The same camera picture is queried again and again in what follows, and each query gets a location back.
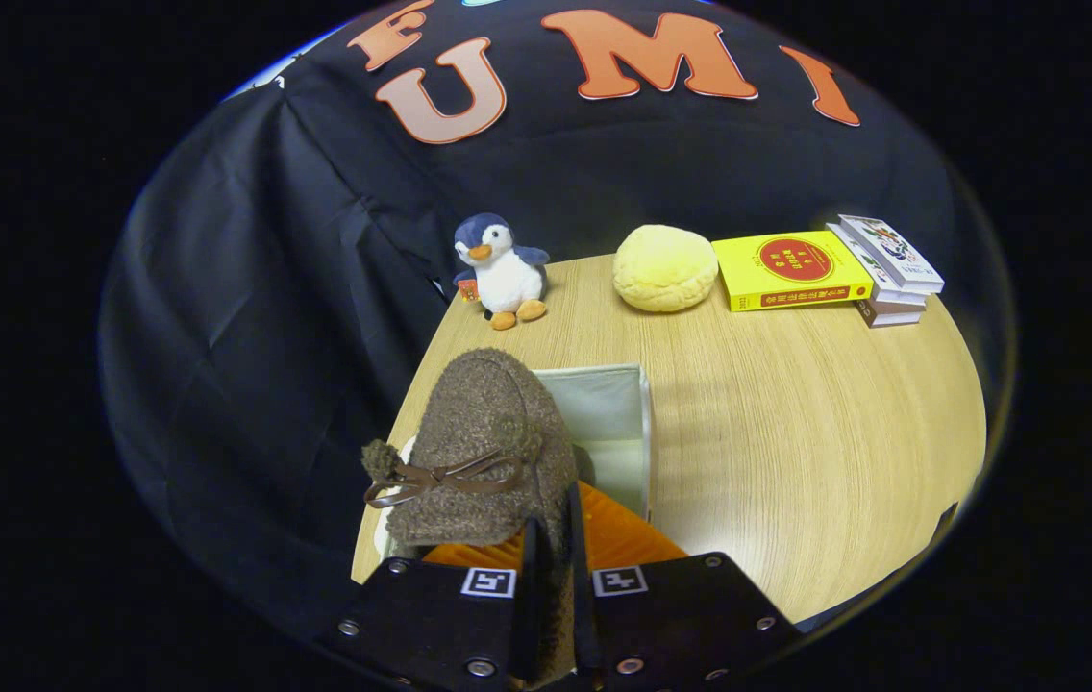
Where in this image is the beige fabric storage box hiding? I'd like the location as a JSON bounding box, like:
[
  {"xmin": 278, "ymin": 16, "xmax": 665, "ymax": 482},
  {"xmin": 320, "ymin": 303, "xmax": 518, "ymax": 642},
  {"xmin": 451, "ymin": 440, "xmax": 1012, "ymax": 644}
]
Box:
[{"xmin": 373, "ymin": 363, "xmax": 655, "ymax": 558}]

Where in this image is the penguin plush toy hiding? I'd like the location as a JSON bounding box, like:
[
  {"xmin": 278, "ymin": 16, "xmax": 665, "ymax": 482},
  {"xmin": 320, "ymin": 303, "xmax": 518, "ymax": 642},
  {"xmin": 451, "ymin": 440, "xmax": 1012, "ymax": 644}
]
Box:
[{"xmin": 453, "ymin": 213, "xmax": 552, "ymax": 332}]

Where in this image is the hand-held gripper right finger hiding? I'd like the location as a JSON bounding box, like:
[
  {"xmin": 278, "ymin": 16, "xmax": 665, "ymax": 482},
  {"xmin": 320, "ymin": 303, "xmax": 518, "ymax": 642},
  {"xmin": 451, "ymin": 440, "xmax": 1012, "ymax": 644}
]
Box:
[{"xmin": 565, "ymin": 481, "xmax": 802, "ymax": 688}]

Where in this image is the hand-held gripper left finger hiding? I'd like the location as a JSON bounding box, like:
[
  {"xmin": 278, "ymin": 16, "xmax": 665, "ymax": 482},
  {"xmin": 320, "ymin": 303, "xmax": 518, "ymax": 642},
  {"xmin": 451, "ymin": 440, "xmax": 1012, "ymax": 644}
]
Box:
[{"xmin": 315, "ymin": 517, "xmax": 542, "ymax": 688}]

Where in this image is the yellow book with red circle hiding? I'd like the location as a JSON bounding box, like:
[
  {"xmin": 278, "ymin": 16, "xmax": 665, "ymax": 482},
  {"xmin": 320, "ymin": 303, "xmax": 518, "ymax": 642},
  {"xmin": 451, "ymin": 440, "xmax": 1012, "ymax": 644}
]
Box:
[{"xmin": 711, "ymin": 230, "xmax": 876, "ymax": 313}]

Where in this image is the black backdrop cloth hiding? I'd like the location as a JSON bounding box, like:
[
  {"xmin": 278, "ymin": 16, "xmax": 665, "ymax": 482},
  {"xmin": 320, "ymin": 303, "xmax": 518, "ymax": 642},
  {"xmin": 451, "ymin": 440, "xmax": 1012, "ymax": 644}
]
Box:
[{"xmin": 99, "ymin": 0, "xmax": 989, "ymax": 635}]

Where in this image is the white illustrated book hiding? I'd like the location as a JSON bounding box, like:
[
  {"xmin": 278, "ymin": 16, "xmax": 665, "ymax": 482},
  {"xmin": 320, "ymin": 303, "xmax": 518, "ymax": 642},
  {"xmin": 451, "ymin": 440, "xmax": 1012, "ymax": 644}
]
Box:
[{"xmin": 838, "ymin": 214, "xmax": 946, "ymax": 295}]

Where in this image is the yellow bun-shaped cushion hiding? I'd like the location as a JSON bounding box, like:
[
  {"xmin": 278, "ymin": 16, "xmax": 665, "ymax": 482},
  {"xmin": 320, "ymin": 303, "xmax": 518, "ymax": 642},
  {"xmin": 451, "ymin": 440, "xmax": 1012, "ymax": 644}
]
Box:
[{"xmin": 612, "ymin": 224, "xmax": 720, "ymax": 313}]

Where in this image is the grey book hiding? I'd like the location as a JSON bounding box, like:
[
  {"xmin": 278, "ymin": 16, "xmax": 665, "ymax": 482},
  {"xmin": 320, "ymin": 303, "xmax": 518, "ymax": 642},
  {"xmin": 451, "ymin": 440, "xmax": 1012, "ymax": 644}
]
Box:
[{"xmin": 856, "ymin": 298, "xmax": 924, "ymax": 329}]

